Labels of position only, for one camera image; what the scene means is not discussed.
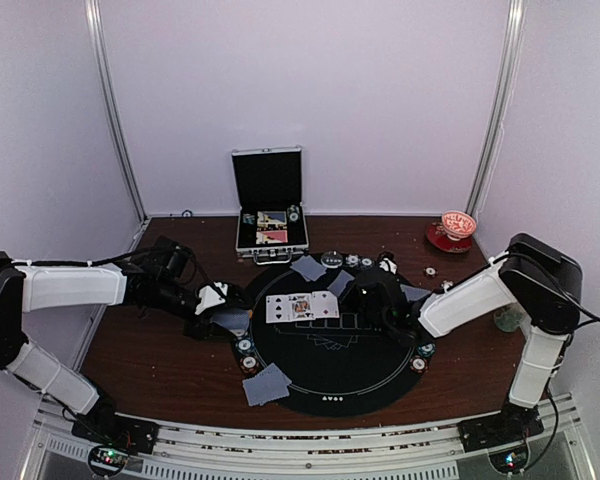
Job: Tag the aluminium poker case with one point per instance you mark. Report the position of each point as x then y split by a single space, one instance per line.
269 179

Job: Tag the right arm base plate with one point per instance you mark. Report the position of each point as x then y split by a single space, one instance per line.
498 429

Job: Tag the blue card deck box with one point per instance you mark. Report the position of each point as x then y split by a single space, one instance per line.
271 218

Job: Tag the round black poker mat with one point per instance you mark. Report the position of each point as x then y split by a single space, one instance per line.
339 367

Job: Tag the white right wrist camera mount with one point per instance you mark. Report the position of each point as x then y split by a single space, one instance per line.
388 265

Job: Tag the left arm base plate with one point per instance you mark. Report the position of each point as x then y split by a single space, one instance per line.
129 434

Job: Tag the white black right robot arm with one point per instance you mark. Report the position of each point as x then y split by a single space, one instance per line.
530 285

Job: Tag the blue patterned card deck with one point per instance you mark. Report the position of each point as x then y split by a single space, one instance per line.
235 321

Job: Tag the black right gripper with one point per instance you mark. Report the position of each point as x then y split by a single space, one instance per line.
351 294

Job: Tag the teal chip stack in case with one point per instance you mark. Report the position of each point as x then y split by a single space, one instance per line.
249 219

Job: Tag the blue chips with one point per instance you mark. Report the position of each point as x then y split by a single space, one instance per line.
352 261

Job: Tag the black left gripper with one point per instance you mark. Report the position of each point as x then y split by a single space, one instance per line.
210 330

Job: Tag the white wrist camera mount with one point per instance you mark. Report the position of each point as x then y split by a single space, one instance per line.
388 265
210 296

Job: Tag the red card deck box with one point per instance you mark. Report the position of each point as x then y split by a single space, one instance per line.
271 237

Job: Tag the left aluminium frame post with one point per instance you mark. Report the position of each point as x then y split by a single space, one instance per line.
96 32

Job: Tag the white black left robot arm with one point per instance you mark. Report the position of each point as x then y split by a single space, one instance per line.
166 277

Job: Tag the clear dealer button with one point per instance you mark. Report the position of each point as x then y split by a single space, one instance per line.
332 259

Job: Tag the red saucer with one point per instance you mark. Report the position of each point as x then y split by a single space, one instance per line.
438 238

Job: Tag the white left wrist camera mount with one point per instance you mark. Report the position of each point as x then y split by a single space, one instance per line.
210 296

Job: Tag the king of clubs card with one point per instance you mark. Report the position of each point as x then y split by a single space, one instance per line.
301 307

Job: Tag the green chip stack in case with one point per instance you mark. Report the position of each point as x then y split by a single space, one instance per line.
293 213

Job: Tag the aluminium frame post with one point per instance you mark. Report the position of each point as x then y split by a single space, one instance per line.
96 32
503 92

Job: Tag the red patterned bowl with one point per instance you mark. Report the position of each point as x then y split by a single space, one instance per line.
458 225

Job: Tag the right aluminium frame post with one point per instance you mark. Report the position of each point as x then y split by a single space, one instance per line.
503 92

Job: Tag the diamond face-up card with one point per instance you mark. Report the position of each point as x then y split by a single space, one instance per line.
324 304

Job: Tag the three of spades card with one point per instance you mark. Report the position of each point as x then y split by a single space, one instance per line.
278 309

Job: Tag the green chips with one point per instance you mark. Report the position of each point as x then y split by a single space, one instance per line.
244 346
366 263
426 350

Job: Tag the orange chips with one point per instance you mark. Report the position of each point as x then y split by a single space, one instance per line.
249 365
418 364

